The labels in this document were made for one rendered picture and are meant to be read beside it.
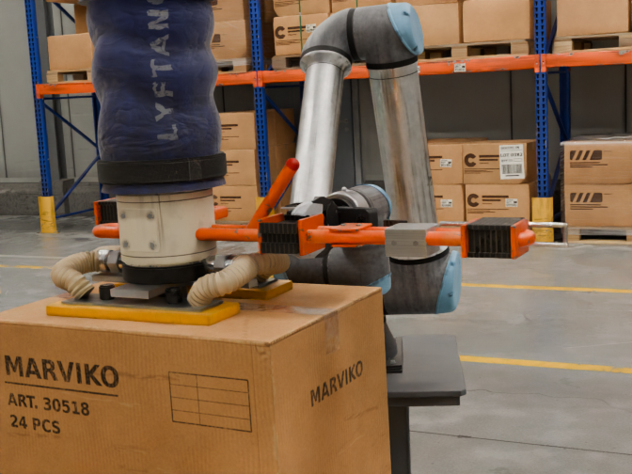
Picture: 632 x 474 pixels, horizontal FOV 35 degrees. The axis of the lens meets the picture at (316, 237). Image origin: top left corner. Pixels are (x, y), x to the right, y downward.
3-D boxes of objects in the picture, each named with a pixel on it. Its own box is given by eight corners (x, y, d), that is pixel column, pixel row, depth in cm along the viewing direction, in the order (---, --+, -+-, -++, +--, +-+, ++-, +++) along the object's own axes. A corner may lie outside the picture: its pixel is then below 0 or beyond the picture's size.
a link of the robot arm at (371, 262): (343, 292, 202) (338, 232, 201) (398, 291, 199) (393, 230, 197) (329, 303, 194) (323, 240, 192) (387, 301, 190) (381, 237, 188)
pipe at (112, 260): (51, 293, 174) (48, 261, 173) (136, 267, 196) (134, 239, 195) (214, 303, 159) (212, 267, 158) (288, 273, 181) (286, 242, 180)
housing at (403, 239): (384, 257, 154) (383, 229, 154) (400, 249, 160) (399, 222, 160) (426, 258, 151) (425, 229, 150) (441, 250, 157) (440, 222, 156)
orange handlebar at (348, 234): (41, 241, 186) (39, 222, 185) (138, 218, 212) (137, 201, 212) (529, 254, 144) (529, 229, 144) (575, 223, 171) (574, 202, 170)
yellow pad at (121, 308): (45, 316, 173) (42, 288, 172) (82, 303, 182) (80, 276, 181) (209, 327, 158) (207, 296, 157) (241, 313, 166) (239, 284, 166)
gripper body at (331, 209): (285, 246, 175) (314, 236, 186) (329, 248, 172) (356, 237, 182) (283, 204, 174) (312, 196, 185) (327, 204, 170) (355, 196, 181)
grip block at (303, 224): (256, 255, 163) (253, 220, 162) (284, 245, 172) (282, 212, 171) (301, 257, 159) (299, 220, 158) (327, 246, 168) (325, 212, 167)
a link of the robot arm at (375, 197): (396, 229, 197) (392, 180, 196) (373, 240, 186) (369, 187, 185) (354, 231, 201) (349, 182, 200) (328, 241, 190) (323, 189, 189)
